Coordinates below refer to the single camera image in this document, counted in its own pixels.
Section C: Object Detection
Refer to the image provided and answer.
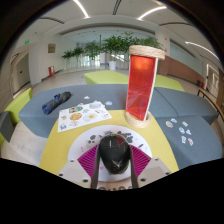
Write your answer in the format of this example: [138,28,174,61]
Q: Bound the grey upholstered bench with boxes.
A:
[18,83,224,171]

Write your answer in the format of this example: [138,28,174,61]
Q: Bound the lime green bench with grey end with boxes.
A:
[0,87,33,148]

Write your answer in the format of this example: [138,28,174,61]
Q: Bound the brown wall plaque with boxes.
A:
[47,43,57,54]

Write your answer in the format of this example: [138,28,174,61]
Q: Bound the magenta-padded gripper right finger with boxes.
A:
[127,143,173,189]

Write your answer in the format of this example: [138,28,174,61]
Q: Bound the group of small stickers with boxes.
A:
[165,117,195,147]

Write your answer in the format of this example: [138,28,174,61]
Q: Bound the rectangular white sticker sheet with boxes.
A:
[57,102,113,133]

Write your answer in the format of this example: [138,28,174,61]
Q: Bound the wooden chair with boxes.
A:
[198,68,224,118]

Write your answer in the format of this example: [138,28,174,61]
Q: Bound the folded dark blue umbrella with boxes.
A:
[41,91,72,116]

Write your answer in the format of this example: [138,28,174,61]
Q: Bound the row of potted plants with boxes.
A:
[61,31,164,72]

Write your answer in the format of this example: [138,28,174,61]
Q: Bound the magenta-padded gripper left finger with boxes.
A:
[56,143,101,190]

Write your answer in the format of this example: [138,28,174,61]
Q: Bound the black computer mouse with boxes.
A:
[98,133,131,175]

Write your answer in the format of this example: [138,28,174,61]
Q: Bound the white door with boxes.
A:
[15,56,32,90]

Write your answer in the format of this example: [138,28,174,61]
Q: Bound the red panel rope-wrapped lantern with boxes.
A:
[124,44,166,129]

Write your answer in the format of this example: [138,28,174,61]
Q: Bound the red bin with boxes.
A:
[48,65,56,78]

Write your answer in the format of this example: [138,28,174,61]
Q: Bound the ceiling strip lights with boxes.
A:
[72,0,219,61]

